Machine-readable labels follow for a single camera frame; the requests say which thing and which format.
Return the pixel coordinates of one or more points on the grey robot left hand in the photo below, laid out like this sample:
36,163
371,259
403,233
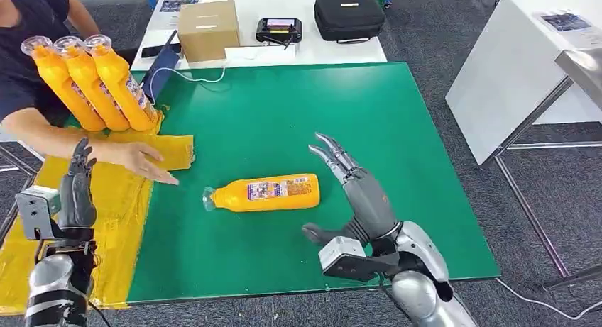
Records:
77,202

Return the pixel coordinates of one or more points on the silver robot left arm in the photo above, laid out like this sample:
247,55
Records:
51,278

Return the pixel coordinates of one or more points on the black zip case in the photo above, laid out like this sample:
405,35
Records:
348,17

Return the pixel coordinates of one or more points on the dark blue fabric pouch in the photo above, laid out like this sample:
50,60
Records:
160,73

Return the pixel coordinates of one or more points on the white table with printed sheet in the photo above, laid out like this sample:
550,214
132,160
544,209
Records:
508,76

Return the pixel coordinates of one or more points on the person's right hand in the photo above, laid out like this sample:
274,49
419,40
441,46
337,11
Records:
136,160

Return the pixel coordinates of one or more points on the yellow sheet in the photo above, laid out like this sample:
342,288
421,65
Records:
122,212

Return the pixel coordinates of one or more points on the black handheld controller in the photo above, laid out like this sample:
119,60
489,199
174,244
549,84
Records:
277,31

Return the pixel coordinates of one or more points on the orange drink bottle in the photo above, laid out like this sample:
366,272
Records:
230,200
56,80
87,85
117,85

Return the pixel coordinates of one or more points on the person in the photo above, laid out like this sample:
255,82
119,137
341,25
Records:
19,57

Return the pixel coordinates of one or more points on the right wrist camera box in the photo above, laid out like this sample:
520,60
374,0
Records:
343,256

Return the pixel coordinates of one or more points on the brown cardboard box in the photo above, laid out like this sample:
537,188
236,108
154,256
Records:
207,33

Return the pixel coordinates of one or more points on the printed paper sheet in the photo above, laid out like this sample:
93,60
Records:
178,4
564,21

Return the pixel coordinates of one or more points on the black phone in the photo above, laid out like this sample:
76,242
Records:
153,51

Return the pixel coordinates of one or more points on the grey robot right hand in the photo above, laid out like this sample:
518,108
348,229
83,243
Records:
371,207

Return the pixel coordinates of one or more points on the green table mat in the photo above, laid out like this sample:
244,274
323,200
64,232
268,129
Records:
282,118

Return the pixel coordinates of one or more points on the steel bench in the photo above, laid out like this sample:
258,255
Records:
583,66

